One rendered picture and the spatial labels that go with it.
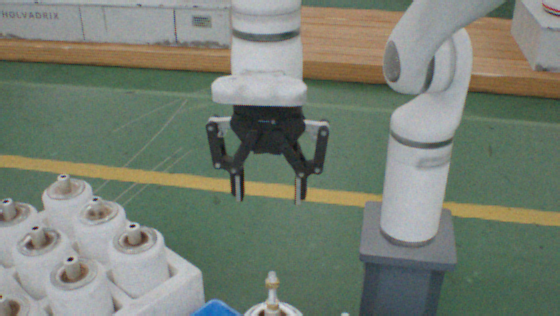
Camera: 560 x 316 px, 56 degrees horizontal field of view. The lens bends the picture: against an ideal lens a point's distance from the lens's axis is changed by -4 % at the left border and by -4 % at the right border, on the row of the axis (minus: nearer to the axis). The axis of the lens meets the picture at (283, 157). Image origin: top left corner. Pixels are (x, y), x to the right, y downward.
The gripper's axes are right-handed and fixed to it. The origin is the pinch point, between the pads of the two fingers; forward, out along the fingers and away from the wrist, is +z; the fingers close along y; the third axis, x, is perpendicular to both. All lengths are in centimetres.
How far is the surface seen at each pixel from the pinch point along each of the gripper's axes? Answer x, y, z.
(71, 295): -2.2, 30.8, 22.5
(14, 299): 0.5, 38.7, 21.8
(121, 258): -11.6, 26.2, 22.5
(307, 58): -160, 5, 39
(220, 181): -76, 24, 47
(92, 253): -18.3, 35.0, 27.7
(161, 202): -63, 38, 47
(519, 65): -163, -82, 39
